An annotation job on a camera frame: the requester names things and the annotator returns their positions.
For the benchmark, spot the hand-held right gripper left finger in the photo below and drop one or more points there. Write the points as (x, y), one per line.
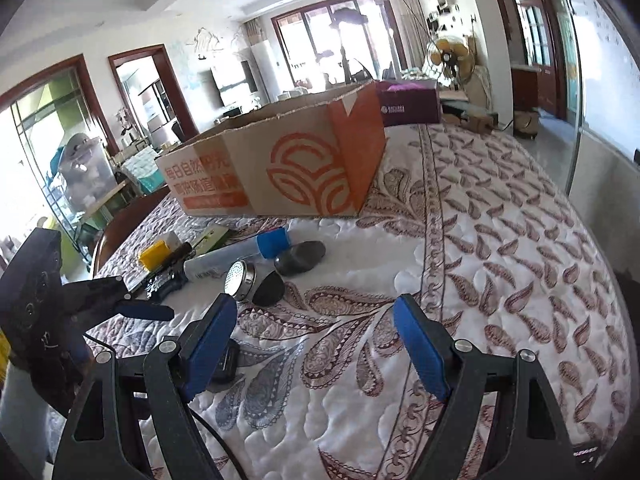
(210, 345)

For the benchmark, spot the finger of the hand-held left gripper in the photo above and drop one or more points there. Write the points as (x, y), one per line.
(100, 290)
(147, 310)

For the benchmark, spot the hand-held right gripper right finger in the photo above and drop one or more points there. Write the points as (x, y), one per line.
(420, 350)

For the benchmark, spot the black patterned small tool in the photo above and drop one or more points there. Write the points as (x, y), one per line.
(165, 282)

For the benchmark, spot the green seaweed snack packet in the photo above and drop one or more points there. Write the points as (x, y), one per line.
(212, 237)

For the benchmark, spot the orange printed cardboard box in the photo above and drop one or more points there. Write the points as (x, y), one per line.
(300, 160)

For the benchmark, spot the small yellow box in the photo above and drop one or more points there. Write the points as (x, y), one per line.
(155, 254)

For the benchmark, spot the round metal perforated filter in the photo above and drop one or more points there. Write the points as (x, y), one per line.
(237, 280)

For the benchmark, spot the black oval stone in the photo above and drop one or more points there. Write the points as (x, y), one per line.
(270, 290)

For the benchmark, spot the white tube with blue cap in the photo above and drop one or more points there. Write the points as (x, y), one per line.
(225, 260)

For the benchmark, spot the clear plastic storage bin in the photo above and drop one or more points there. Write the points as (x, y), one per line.
(82, 175)

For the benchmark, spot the leaf patterned quilt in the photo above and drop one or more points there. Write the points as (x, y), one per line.
(500, 260)

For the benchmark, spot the grey oval stone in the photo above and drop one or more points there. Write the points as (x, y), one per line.
(300, 257)

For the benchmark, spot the teal tissue pack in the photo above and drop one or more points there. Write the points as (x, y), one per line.
(145, 172)

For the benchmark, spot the small cardboard box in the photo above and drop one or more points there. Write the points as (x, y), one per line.
(480, 122)

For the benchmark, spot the purple box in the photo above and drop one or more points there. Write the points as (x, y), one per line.
(410, 105)

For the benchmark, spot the white standing air conditioner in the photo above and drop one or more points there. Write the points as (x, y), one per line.
(265, 70)

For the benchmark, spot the yellow electric fan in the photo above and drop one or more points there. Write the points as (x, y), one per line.
(450, 55)

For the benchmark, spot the black floor stand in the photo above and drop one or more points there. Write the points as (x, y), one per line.
(350, 50)

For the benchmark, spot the brown wooden door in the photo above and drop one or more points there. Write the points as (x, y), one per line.
(540, 60)

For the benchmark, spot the whiteboard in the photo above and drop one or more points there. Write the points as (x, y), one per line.
(610, 85)

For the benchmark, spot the wall television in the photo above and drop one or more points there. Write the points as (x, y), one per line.
(232, 82)

